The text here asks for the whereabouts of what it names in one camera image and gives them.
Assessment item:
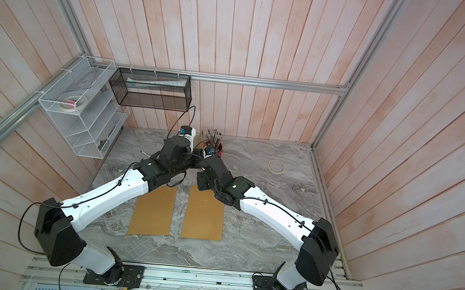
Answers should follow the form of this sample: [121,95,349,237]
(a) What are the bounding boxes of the brown file bag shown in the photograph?
[194,130,205,150]
[181,185,225,241]
[128,186,177,236]

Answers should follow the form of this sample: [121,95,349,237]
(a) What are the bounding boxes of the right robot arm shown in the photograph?
[196,152,342,290]

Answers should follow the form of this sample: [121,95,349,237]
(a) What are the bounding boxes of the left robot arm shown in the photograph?
[34,136,207,276]

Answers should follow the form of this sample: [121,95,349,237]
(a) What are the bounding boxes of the red pen holder cup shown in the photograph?
[215,143,223,157]

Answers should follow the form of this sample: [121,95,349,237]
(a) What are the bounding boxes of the masking tape roll on table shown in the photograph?
[267,159,285,175]

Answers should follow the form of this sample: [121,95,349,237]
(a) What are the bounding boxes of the black mesh basket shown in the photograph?
[109,68,192,111]

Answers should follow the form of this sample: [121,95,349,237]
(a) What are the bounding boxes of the tape roll in rack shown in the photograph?
[57,94,86,113]

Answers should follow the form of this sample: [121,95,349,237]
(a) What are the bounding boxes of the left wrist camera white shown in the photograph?
[178,125,196,151]

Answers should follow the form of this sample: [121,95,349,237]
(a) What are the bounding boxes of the white wire shelf rack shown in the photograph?
[39,56,129,160]

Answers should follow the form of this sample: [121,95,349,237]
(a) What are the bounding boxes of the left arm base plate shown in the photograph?
[83,264,145,289]

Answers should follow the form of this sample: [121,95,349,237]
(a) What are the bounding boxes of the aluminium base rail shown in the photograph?
[20,257,365,290]

